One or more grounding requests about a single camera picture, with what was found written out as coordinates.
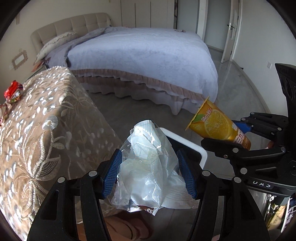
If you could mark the white door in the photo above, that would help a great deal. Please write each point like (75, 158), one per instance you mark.
(232, 30)

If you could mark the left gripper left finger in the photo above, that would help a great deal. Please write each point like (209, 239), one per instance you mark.
(56, 220)

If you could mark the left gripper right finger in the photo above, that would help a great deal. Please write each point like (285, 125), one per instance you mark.
(242, 219)

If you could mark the framed wall switch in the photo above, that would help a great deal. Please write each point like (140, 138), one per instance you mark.
(19, 59)

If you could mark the bed with lavender quilt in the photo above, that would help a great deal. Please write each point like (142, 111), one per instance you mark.
(166, 66)

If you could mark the embroidered beige tablecloth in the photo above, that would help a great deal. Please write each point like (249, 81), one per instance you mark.
(54, 130)

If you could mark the beige frilled pillow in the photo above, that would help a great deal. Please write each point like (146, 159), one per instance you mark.
(55, 43)

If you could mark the white wardrobe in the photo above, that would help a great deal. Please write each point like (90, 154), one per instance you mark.
(147, 14)

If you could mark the clear plastic bag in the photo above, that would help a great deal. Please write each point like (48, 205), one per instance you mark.
(149, 176)

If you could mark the beige tufted headboard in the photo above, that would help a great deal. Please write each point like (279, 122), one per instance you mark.
(81, 24)

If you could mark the white square trash bin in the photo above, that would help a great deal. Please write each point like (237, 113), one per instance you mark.
(188, 144)

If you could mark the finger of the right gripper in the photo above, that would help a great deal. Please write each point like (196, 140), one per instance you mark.
(263, 124)
(236, 152)

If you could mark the red instant noodle bag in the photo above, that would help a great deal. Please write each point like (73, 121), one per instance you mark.
(14, 92)

